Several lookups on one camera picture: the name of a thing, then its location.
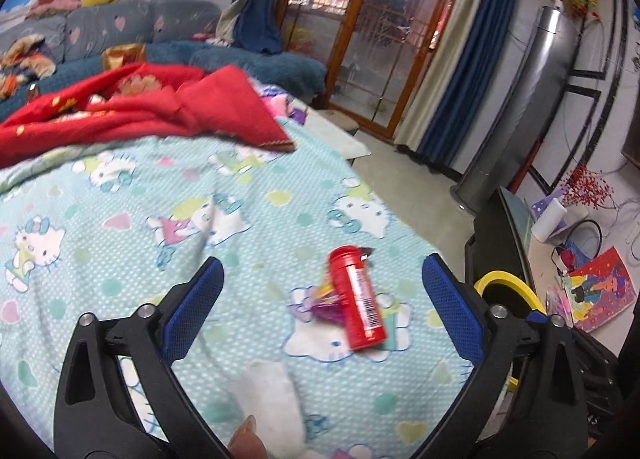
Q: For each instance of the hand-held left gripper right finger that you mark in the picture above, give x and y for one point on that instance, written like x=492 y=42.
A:
x=452 y=309

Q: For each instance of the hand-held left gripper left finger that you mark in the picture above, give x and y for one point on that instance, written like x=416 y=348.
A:
x=195 y=309

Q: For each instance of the red plastic bottle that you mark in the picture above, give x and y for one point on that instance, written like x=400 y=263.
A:
x=357 y=299

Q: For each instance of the person's left hand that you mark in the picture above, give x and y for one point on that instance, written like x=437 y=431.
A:
x=247 y=439

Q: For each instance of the small dark packet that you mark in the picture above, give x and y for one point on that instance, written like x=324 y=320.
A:
x=368 y=254

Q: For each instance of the white tissue paper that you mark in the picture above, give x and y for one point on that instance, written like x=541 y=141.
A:
x=270 y=389

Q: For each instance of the dark purple candy wrapper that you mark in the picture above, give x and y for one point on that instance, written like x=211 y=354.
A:
x=320 y=309

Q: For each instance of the cartoon cat printed blanket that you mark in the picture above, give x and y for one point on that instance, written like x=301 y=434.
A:
x=150 y=189

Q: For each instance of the white paper roll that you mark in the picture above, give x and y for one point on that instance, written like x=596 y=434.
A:
x=547 y=221

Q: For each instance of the colourful figure painting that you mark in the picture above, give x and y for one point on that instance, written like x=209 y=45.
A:
x=600 y=289

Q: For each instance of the red berry branches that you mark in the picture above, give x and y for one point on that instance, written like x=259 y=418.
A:
x=587 y=186

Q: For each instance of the marble coffee table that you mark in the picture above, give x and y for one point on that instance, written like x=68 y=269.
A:
x=345 y=144

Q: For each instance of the red blanket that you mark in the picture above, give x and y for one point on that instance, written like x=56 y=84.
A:
x=150 y=109

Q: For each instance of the silver tower air conditioner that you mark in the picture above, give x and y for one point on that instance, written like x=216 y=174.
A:
x=520 y=114

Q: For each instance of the round grey stool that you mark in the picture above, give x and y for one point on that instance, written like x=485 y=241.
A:
x=342 y=121

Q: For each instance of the purple cloth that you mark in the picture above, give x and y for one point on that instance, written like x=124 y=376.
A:
x=299 y=115

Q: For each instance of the pink cloth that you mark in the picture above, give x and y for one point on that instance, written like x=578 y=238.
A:
x=275 y=101

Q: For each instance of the long blue curtain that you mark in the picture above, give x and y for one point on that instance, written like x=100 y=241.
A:
x=470 y=64

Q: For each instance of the black television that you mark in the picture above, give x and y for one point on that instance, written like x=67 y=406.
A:
x=634 y=139

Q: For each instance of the blue sofa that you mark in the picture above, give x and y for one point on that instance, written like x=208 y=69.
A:
x=280 y=69

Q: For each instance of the gold red box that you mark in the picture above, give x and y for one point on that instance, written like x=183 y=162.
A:
x=125 y=56

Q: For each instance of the wooden glass door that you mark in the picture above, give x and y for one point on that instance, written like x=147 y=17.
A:
x=375 y=39

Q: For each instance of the pile of patterned clothes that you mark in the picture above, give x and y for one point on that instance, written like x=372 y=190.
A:
x=25 y=59

